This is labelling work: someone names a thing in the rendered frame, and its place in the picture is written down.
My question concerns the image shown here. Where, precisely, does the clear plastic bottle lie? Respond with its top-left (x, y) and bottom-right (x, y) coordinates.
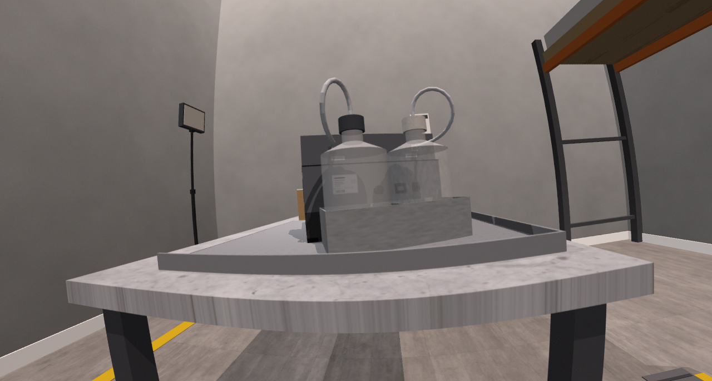
top-left (387, 115), bottom-right (453, 204)

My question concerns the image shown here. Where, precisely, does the translucent plastic bottle with black cap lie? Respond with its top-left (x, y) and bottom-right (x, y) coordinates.
top-left (320, 115), bottom-right (392, 211)

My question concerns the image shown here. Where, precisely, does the grey perforated base plate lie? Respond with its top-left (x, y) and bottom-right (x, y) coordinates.
top-left (190, 218), bottom-right (531, 254)

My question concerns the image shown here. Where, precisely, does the grey curved hose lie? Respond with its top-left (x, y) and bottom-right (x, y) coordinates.
top-left (411, 87), bottom-right (455, 142)
top-left (319, 78), bottom-right (353, 148)

